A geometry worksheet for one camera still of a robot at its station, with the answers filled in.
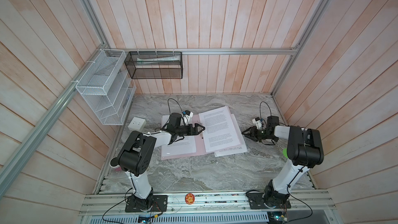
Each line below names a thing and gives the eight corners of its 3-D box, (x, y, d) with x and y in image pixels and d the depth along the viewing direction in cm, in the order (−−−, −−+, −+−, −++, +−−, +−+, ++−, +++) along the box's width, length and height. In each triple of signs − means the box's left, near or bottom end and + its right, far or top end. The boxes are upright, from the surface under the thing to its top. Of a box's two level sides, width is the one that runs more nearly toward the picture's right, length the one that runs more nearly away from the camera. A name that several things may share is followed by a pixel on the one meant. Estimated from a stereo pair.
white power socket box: (129, 130, 103) (127, 126, 99) (135, 120, 108) (133, 116, 104) (141, 132, 101) (139, 129, 98) (147, 122, 107) (145, 118, 103)
